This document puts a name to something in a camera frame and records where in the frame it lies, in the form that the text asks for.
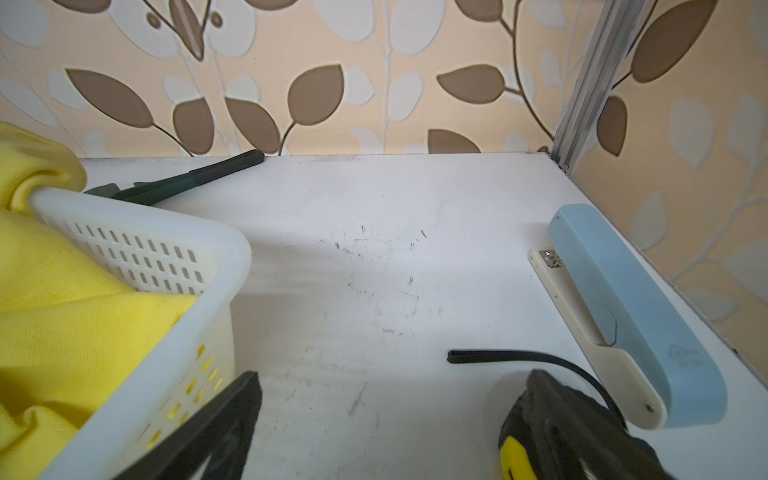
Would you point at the aluminium frame post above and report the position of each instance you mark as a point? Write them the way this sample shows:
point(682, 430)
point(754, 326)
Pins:
point(618, 27)

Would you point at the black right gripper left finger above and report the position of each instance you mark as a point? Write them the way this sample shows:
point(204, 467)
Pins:
point(213, 444)

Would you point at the white plastic laundry basket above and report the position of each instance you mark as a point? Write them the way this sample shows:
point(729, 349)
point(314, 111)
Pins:
point(183, 273)

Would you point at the yellow trousers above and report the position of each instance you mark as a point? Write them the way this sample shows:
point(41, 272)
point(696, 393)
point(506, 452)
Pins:
point(71, 333)

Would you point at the light blue stapler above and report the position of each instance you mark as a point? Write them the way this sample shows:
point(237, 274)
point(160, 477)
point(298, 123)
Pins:
point(641, 349)

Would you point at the dark green pipe wrench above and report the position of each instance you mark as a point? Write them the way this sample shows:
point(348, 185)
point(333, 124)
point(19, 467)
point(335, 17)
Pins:
point(151, 193)

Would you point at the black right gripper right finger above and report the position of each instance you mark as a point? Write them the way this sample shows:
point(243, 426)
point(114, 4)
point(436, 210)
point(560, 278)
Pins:
point(556, 411)

